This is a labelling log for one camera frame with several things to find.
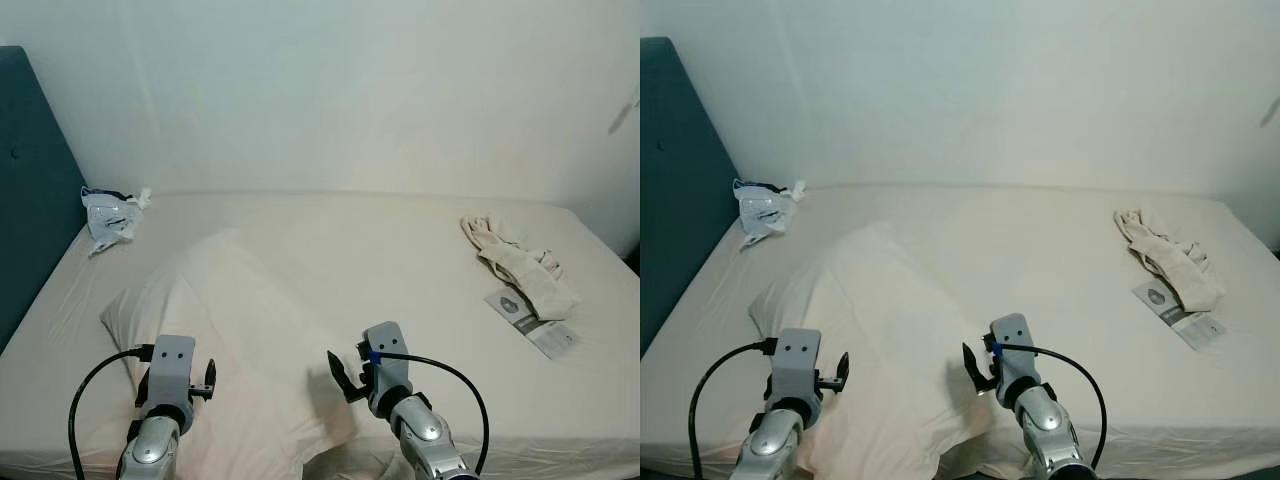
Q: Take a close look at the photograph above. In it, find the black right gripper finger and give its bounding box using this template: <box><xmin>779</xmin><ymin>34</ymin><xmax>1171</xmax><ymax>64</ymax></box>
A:
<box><xmin>328</xmin><ymin>350</ymin><xmax>361</xmax><ymax>403</ymax></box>
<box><xmin>963</xmin><ymin>343</ymin><xmax>991</xmax><ymax>393</ymax></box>

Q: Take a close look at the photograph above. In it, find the cream bed pillow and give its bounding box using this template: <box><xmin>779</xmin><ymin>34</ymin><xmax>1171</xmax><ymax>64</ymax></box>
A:
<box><xmin>100</xmin><ymin>228</ymin><xmax>361</xmax><ymax>480</ymax></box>
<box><xmin>748</xmin><ymin>222</ymin><xmax>991</xmax><ymax>480</ymax></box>

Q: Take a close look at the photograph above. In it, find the bed with cream sheet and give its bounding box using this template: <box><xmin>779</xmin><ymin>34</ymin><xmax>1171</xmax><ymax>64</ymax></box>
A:
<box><xmin>640</xmin><ymin>183</ymin><xmax>1280</xmax><ymax>480</ymax></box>
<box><xmin>0</xmin><ymin>190</ymin><xmax>641</xmax><ymax>480</ymax></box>

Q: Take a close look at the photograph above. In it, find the grey printed paper card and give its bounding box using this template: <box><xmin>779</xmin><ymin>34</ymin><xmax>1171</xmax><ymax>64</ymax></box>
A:
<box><xmin>484</xmin><ymin>288</ymin><xmax>581</xmax><ymax>361</ymax></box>
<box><xmin>1132</xmin><ymin>280</ymin><xmax>1227</xmax><ymax>351</ymax></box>

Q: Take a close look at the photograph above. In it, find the clear plastic package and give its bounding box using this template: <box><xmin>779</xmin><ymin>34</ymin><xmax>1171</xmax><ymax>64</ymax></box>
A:
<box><xmin>80</xmin><ymin>186</ymin><xmax>153</xmax><ymax>258</ymax></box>
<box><xmin>732</xmin><ymin>178</ymin><xmax>807</xmax><ymax>249</ymax></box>

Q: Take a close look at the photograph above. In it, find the beige folded cloth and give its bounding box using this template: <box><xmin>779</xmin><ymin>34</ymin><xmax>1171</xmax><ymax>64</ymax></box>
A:
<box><xmin>1114</xmin><ymin>208</ymin><xmax>1227</xmax><ymax>313</ymax></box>
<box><xmin>460</xmin><ymin>212</ymin><xmax>583</xmax><ymax>323</ymax></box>

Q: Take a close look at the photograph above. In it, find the teal upholstered headboard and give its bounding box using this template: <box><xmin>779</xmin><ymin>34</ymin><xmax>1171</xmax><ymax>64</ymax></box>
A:
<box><xmin>0</xmin><ymin>45</ymin><xmax>89</xmax><ymax>356</ymax></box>
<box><xmin>640</xmin><ymin>37</ymin><xmax>746</xmax><ymax>356</ymax></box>

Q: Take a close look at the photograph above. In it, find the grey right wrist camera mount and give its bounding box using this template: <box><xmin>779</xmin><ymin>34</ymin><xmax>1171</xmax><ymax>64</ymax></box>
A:
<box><xmin>989</xmin><ymin>313</ymin><xmax>1037</xmax><ymax>386</ymax></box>
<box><xmin>360</xmin><ymin>321</ymin><xmax>414</xmax><ymax>398</ymax></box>

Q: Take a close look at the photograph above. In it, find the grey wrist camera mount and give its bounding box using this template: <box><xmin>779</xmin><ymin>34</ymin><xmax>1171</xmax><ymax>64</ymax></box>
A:
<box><xmin>360</xmin><ymin>321</ymin><xmax>414</xmax><ymax>398</ymax></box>
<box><xmin>768</xmin><ymin>328</ymin><xmax>823</xmax><ymax>403</ymax></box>
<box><xmin>147</xmin><ymin>335</ymin><xmax>197</xmax><ymax>406</ymax></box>
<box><xmin>989</xmin><ymin>313</ymin><xmax>1037</xmax><ymax>386</ymax></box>

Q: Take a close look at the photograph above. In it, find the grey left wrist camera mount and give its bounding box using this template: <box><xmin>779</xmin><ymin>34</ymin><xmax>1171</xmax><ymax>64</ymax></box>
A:
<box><xmin>768</xmin><ymin>328</ymin><xmax>823</xmax><ymax>403</ymax></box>
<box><xmin>147</xmin><ymin>335</ymin><xmax>197</xmax><ymax>406</ymax></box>

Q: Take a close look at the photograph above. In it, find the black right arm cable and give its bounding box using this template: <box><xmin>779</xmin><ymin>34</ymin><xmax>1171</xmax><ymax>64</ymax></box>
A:
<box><xmin>368</xmin><ymin>348</ymin><xmax>491</xmax><ymax>479</ymax></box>
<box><xmin>995</xmin><ymin>343</ymin><xmax>1109</xmax><ymax>471</ymax></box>

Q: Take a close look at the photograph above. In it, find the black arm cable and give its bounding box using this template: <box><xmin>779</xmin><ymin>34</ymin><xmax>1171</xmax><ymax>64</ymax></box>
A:
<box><xmin>687</xmin><ymin>338</ymin><xmax>783</xmax><ymax>480</ymax></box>
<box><xmin>995</xmin><ymin>343</ymin><xmax>1109</xmax><ymax>471</ymax></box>
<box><xmin>368</xmin><ymin>348</ymin><xmax>491</xmax><ymax>479</ymax></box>
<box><xmin>68</xmin><ymin>344</ymin><xmax>157</xmax><ymax>480</ymax></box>

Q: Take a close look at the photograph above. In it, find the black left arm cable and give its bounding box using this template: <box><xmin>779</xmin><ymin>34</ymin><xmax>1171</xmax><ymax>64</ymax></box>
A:
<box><xmin>68</xmin><ymin>344</ymin><xmax>157</xmax><ymax>480</ymax></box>
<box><xmin>687</xmin><ymin>338</ymin><xmax>783</xmax><ymax>480</ymax></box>

